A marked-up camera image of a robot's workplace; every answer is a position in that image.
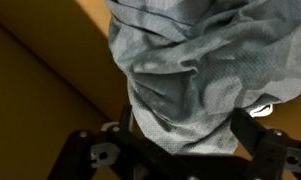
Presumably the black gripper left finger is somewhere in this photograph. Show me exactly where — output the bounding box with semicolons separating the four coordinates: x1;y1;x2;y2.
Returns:
117;104;135;133

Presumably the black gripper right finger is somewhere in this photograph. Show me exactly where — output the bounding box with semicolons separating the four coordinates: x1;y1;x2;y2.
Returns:
229;107;273;158

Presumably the blue-grey cloth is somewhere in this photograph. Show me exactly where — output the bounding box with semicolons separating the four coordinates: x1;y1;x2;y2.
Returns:
104;0;301;156

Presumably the white crumpled cloth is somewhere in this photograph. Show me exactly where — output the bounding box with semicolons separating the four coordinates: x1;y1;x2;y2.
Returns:
249;103;275;118

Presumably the tan leather armchair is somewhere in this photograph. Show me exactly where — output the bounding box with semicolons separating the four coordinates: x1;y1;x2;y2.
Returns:
0;0;301;180

